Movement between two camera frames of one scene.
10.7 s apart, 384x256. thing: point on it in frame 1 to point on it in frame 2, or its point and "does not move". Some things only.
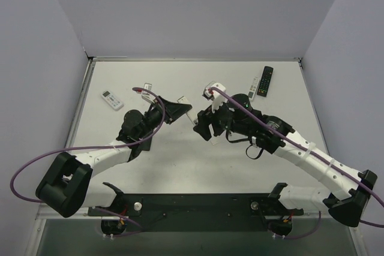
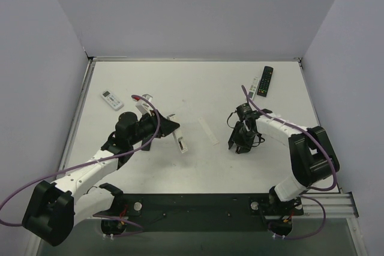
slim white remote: x=253 y=88 does not move
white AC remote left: x=113 y=101 does not move
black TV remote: x=265 y=81 does not move
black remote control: x=146 y=145 does not move
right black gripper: x=214 y=119 to x=242 y=135
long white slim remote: x=191 y=114 to x=180 y=141
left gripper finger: x=174 y=110 to x=166 y=126
